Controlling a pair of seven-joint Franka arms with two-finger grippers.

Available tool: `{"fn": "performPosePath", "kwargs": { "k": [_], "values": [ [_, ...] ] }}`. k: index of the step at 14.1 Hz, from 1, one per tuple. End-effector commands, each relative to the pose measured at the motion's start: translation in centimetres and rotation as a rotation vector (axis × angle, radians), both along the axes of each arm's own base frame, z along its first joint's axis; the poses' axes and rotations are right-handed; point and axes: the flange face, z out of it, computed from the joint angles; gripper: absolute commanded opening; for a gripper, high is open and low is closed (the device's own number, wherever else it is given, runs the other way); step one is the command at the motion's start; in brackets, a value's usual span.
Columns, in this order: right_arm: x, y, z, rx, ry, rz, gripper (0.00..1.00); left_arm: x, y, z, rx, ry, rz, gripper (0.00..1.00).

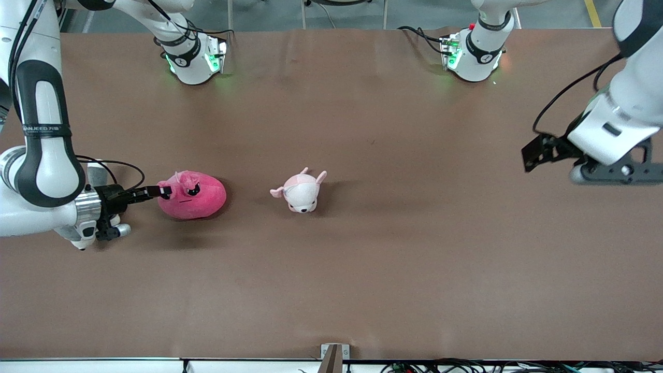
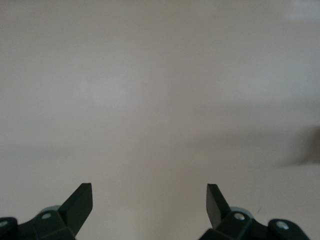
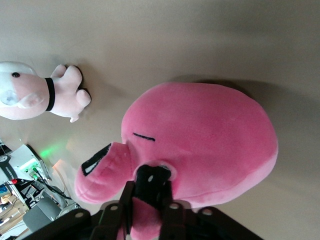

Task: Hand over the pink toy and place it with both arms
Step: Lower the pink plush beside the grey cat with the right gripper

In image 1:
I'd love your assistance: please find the large pink round plush toy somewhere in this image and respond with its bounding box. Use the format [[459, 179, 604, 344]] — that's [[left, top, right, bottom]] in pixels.
[[157, 170, 227, 221]]

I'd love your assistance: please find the small pale pink pig plush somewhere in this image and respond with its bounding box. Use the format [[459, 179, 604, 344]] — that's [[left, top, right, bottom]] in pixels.
[[269, 167, 328, 214]]

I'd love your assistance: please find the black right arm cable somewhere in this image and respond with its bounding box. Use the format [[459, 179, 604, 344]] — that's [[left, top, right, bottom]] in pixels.
[[75, 155, 146, 191]]

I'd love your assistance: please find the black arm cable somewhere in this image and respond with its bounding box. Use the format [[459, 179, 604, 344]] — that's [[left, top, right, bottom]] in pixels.
[[75, 155, 146, 191], [532, 53, 624, 136]]

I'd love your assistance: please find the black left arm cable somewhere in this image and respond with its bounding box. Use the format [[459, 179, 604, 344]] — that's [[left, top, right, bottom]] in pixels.
[[532, 53, 624, 136]]

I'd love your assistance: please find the white table edge rail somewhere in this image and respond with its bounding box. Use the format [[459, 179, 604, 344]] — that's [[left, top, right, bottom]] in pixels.
[[0, 357, 322, 373]]

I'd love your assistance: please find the tangled black cables bundle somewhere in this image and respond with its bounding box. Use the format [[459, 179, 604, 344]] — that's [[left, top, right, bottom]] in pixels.
[[381, 357, 663, 373]]

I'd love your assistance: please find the metal table edge bracket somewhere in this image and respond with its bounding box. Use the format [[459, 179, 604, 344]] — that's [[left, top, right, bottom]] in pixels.
[[320, 343, 350, 373]]

